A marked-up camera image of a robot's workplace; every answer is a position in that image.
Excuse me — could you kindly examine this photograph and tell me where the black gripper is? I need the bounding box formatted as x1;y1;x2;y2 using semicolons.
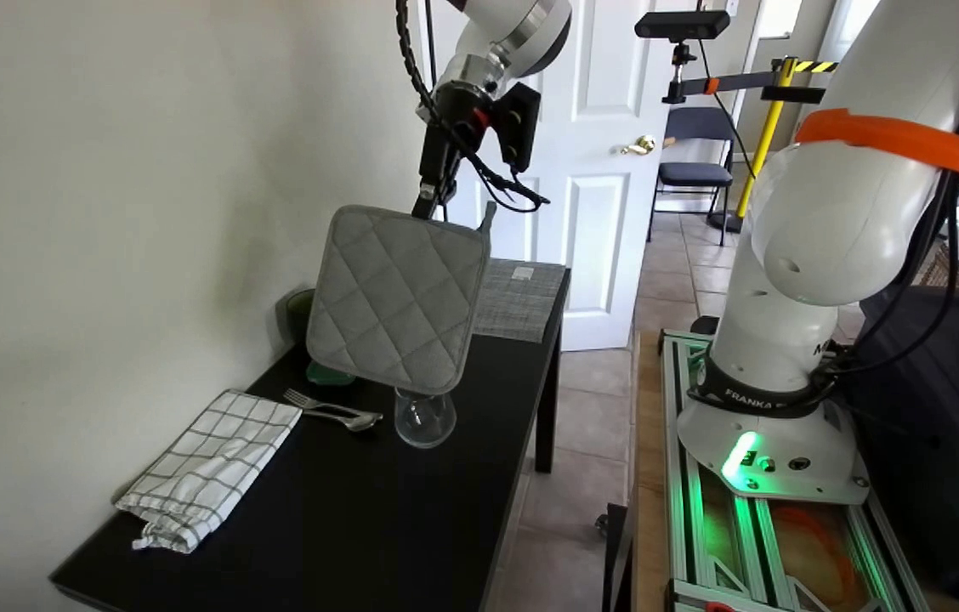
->
407;77;500;224

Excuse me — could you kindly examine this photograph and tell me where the grey quilted pot holder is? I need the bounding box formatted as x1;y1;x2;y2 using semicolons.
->
303;200;497;401

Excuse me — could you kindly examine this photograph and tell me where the clear stemless glass cup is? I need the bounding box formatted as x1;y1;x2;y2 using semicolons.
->
391;385;462;452

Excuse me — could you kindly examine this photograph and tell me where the grey woven placemat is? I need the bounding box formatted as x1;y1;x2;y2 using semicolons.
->
465;256;574;342

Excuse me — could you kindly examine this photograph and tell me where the dark green mug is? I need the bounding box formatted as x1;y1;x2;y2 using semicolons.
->
273;285;320;356

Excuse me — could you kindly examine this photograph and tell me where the small green lidded container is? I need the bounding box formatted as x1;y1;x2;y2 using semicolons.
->
303;356;354;391

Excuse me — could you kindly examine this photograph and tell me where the brass door knob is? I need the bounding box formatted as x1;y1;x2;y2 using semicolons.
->
614;133;662;159

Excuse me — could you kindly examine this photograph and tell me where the dark folding chair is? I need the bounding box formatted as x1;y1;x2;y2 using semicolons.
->
646;99;737;249

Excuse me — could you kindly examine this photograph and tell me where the black side table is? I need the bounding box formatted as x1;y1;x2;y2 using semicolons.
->
49;251;574;612

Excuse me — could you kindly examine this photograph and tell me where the white checkered dish towel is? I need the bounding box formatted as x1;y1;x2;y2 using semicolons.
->
111;386;306;558

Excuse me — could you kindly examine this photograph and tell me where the wooden board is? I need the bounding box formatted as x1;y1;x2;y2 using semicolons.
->
626;327;676;612

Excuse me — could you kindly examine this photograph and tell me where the black cart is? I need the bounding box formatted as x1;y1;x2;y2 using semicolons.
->
837;283;959;612

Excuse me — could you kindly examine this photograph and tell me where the thin black camera cable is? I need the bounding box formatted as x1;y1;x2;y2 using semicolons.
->
441;112;553;217

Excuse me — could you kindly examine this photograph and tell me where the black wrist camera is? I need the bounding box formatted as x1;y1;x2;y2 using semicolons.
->
492;82;549;173

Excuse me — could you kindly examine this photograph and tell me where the black braided cable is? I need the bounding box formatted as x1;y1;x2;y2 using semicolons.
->
391;0;446;128

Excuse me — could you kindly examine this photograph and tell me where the black stereo camera on stand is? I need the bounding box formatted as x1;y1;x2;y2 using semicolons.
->
633;5;735;43

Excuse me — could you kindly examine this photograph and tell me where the yellow black camera stand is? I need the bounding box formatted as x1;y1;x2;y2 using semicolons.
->
660;36;842;233

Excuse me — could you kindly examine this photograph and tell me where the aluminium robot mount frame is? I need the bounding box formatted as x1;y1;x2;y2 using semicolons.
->
660;327;939;612

